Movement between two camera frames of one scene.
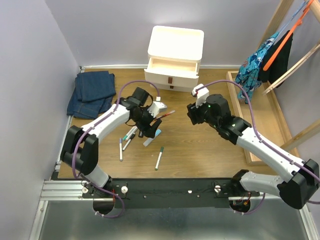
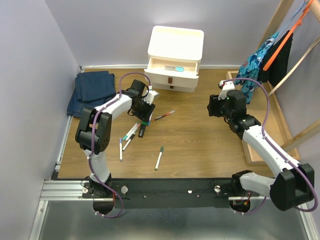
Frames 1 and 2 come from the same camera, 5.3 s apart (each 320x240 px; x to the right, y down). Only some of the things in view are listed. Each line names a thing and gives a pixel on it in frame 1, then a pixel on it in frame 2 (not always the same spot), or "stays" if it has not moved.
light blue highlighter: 147,142 → 174,68
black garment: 279,66 stays
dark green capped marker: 159,158 stays
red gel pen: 166,114 stays
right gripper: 192,111 → 214,101
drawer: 172,72 stays
